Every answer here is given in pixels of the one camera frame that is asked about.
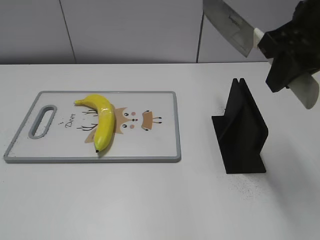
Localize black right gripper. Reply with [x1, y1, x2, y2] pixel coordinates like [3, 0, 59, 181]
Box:
[257, 0, 320, 93]

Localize white-handled steel cleaver knife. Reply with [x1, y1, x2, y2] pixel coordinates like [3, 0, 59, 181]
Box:
[202, 0, 320, 110]

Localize yellow plastic banana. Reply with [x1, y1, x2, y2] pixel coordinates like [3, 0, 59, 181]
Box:
[74, 94, 116, 153]

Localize black knife stand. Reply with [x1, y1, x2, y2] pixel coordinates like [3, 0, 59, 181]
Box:
[211, 78, 269, 174]

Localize white grey deer cutting board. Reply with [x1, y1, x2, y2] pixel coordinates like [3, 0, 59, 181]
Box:
[4, 91, 181, 164]

